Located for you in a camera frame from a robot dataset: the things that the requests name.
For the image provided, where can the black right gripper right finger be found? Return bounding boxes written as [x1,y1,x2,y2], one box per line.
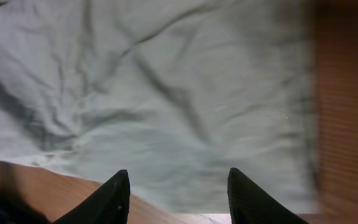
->
[227,167,308,224]

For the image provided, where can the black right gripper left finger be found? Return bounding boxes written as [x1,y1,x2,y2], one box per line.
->
[53,170,131,224]

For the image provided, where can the khaki green shorts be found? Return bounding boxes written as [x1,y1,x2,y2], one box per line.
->
[0,0,317,213]

